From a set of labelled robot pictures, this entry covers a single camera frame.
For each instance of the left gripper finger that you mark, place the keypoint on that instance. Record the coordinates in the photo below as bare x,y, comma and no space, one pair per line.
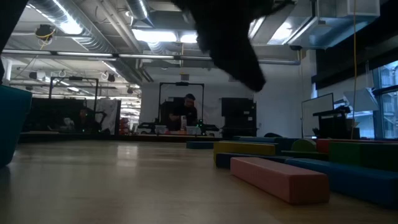
245,65

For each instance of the blue long wooden block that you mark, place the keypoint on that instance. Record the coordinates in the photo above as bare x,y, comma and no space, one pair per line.
200,145
357,183

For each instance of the light green arch block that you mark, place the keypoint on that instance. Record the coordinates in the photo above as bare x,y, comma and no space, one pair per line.
304,145

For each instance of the pink long wooden block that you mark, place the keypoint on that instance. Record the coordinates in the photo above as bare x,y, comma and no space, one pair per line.
280,180

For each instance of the green wooden arch block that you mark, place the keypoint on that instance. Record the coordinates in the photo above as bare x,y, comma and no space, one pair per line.
363,157

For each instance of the ceiling light panel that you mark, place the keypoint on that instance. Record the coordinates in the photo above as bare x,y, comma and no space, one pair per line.
188,38
155,35

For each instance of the person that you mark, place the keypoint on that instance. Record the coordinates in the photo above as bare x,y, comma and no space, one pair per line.
186,113

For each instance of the yellow flat wooden block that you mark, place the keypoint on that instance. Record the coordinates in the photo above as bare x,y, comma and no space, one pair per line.
245,148

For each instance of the whiteboard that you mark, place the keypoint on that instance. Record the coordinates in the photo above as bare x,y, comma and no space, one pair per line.
317,109

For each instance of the grey horizontal pipe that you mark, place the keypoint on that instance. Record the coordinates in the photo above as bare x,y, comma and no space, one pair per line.
140,56

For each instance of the black standing desk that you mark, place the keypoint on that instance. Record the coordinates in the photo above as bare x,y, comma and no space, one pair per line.
339,124

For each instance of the background robot station table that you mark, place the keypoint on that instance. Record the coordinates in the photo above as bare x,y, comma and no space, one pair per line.
149,128

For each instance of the white angled panel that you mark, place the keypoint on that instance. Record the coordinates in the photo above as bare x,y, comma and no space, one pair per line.
362,101

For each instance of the white board panel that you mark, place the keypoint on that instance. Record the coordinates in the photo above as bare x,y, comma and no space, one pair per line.
107,112

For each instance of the window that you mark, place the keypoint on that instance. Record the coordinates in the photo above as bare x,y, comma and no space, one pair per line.
388,109

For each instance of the black partition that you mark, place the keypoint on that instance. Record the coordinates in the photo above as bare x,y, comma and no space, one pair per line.
46,115

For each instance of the teal plastic tray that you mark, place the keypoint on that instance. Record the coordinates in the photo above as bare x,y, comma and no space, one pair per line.
12,124

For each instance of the silver slanted duct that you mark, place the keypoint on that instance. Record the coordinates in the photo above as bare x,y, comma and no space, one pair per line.
280,28

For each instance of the grey wall vent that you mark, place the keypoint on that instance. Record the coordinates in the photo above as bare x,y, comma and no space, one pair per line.
184,77

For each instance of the black gantry frame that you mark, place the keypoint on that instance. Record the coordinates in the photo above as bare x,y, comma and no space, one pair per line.
74,78
182,84

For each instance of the smooth round metal duct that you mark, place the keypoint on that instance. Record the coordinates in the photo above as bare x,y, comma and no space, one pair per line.
138,9

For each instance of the rectangular metal duct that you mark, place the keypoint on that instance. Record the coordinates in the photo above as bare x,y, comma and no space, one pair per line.
326,28

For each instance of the ribbed round metal duct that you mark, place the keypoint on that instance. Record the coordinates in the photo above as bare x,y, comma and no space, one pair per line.
90,34

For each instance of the black table frame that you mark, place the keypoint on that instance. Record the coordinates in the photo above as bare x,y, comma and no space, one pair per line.
77,137

